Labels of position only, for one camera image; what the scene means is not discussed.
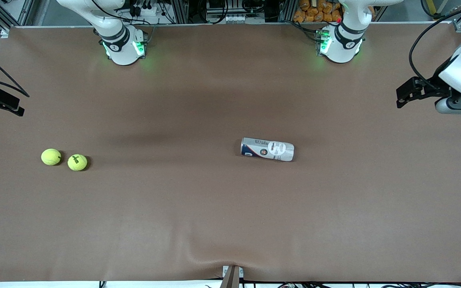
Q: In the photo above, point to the white power strip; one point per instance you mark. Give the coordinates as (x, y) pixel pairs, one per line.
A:
(146, 11)

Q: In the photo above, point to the plain yellow tennis ball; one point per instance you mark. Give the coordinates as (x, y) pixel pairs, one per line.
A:
(51, 156)

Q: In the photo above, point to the yellow tennis ball black logo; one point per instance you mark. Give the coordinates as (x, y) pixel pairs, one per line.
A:
(77, 162)

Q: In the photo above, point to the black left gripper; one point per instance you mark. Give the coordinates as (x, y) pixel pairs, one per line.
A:
(435, 86)

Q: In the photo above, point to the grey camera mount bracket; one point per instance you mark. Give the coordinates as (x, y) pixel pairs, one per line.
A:
(231, 278)

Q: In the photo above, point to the pile of orange round items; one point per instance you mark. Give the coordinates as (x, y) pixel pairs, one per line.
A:
(314, 12)

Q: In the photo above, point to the clear Wilson tennis ball can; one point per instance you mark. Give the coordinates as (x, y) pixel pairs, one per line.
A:
(266, 148)

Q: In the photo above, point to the white terminal block row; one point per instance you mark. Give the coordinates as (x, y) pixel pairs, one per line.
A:
(234, 18)

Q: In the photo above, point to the yellow pole black base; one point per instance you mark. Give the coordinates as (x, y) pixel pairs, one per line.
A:
(430, 6)

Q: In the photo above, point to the brown table mat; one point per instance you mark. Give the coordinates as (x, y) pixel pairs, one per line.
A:
(230, 220)

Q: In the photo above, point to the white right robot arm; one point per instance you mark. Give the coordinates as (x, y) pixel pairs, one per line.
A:
(122, 52)

